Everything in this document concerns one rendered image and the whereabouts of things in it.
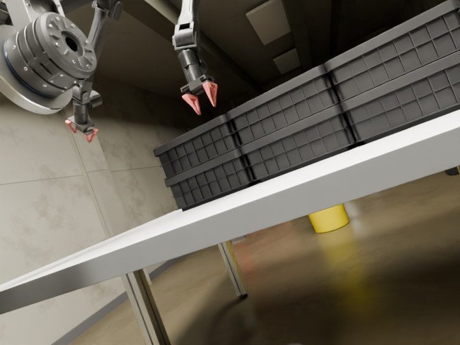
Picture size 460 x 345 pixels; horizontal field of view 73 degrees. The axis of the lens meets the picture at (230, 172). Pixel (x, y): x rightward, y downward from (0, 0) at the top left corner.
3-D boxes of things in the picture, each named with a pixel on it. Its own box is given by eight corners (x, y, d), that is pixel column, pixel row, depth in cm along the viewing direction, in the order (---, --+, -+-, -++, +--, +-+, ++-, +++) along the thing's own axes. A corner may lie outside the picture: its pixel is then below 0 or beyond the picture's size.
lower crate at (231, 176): (252, 186, 90) (237, 148, 91) (174, 215, 103) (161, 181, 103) (285, 170, 126) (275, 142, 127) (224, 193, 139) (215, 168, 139)
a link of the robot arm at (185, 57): (174, 53, 102) (188, 44, 100) (183, 59, 108) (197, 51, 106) (181, 72, 101) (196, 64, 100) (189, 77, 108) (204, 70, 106)
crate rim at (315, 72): (326, 72, 78) (322, 63, 78) (227, 120, 91) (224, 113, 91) (339, 90, 114) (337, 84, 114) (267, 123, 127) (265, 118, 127)
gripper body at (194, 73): (192, 96, 108) (185, 76, 108) (215, 82, 103) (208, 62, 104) (181, 94, 102) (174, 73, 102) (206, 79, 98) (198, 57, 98)
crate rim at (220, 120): (226, 120, 91) (224, 113, 91) (152, 157, 104) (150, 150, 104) (267, 123, 127) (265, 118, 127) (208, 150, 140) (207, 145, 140)
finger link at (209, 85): (207, 113, 106) (198, 88, 107) (224, 105, 103) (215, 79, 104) (197, 112, 100) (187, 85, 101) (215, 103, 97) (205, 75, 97)
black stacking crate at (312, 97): (339, 107, 78) (323, 66, 78) (239, 150, 91) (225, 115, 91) (349, 114, 114) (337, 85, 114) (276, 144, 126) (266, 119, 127)
